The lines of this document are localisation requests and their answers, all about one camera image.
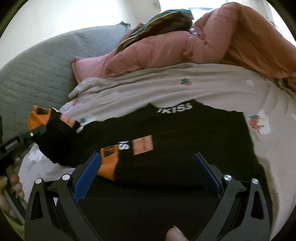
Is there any black sweater with orange cuffs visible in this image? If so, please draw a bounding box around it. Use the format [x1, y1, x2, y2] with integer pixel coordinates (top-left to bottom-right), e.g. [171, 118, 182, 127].
[35, 100, 273, 240]

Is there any person's left hand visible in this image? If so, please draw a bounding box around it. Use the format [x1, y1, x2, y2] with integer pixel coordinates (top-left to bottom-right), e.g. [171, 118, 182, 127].
[1, 156, 25, 224]

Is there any person's right hand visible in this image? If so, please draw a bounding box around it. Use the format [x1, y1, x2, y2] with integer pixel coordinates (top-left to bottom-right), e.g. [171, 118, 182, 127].
[165, 226, 188, 241]

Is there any pink ruffled pillow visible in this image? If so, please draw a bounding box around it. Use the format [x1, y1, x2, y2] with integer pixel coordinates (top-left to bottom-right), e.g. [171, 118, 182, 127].
[71, 54, 108, 84]

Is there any pink strawberry print bedsheet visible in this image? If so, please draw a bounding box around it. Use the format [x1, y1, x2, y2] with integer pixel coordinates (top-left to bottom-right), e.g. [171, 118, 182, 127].
[18, 62, 296, 240]

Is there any dark multicolour striped cloth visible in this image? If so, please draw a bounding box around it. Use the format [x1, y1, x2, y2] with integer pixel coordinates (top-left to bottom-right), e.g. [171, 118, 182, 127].
[116, 9, 194, 52]

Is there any pink puffy duvet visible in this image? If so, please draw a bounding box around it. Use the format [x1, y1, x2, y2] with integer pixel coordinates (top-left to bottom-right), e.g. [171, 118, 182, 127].
[102, 3, 295, 90]

